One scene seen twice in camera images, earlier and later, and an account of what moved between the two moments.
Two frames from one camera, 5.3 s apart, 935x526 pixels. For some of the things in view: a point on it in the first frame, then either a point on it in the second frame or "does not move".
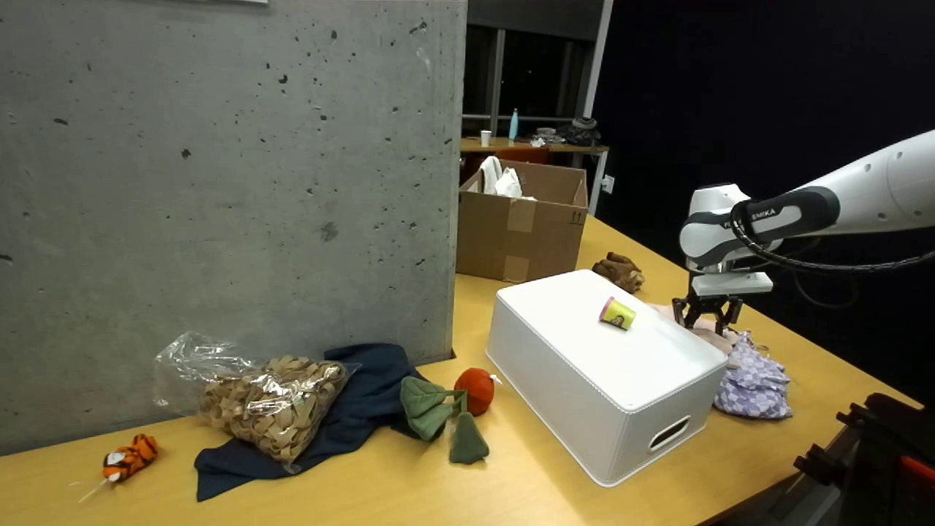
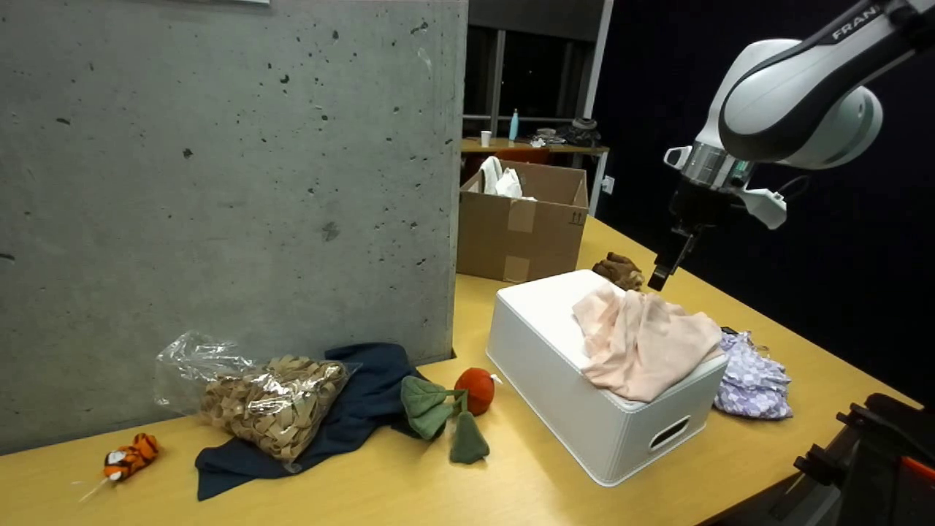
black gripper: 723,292 -> 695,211
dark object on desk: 583,134 does not move
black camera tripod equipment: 874,471 does not move
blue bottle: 511,125 does not move
